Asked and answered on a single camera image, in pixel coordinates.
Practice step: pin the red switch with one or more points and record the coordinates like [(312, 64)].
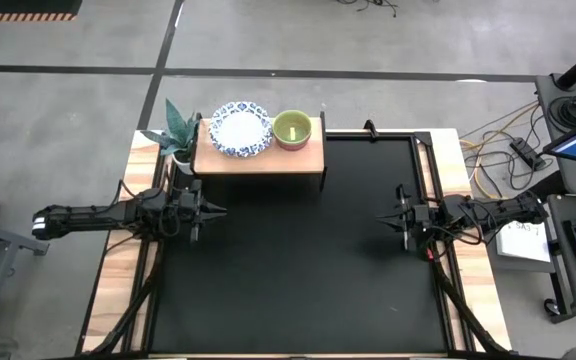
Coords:
[(430, 255)]

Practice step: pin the black diagonal beam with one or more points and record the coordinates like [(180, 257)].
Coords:
[(550, 185)]

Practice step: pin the wooden shelf with black frame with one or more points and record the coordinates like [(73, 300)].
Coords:
[(258, 164)]

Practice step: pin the green leafy plant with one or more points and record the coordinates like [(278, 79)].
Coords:
[(175, 130)]

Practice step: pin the black clamp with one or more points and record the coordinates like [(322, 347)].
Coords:
[(370, 129)]

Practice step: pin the white plant pot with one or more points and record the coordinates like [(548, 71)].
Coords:
[(183, 162)]

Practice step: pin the blue patterned paper bowl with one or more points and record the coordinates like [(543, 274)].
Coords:
[(240, 130)]

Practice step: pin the black power strip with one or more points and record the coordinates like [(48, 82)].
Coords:
[(525, 152)]

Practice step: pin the black table mat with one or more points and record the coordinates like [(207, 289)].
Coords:
[(293, 290)]

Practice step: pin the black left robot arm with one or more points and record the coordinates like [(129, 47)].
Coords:
[(83, 217)]

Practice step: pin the grey metal desk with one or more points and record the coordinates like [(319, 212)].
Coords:
[(3, 237)]

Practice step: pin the purple translucent plastic bowl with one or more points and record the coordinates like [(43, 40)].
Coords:
[(293, 148)]

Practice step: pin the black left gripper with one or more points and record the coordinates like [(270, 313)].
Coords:
[(188, 210)]

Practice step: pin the orange black hazard tape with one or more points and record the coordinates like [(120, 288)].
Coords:
[(18, 17)]

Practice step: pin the white paper sheet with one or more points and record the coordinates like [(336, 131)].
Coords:
[(523, 247)]

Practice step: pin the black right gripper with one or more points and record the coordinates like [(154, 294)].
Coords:
[(420, 217)]

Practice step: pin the black floor mat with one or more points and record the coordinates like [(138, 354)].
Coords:
[(18, 6)]

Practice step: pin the grey equipment cart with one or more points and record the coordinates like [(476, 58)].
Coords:
[(568, 290)]

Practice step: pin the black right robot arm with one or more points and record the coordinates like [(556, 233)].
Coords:
[(498, 210)]

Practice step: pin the black caster wheel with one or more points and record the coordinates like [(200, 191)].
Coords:
[(552, 307)]

